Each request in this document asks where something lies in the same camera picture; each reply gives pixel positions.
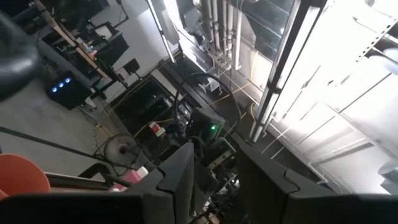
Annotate large coral paint bottle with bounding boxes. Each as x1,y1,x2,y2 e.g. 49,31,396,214
108,166,149,192

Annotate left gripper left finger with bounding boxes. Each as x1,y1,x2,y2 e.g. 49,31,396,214
0,141,196,224

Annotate white pipe cluster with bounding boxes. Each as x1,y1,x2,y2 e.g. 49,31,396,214
200,0,244,71

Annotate wooden workbench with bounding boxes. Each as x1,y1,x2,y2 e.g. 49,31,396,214
9,0,131,94

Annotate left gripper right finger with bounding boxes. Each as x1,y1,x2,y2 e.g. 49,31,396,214
236,141,398,224

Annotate black aluminium table frame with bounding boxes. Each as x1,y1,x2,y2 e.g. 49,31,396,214
43,172,114,191

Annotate black floor fan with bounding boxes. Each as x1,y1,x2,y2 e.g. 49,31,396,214
103,133,141,168

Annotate orange plastic cup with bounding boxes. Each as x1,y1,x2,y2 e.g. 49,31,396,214
0,153,52,200

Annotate red white small box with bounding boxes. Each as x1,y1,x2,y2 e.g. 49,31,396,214
148,121,167,138

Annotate white structural column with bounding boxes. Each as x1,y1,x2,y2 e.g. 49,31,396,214
248,0,329,144

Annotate black device blue lights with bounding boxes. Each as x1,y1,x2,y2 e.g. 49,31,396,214
45,70,94,111

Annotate black equipment rack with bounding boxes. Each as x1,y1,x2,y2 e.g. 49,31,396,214
110,76,200,156

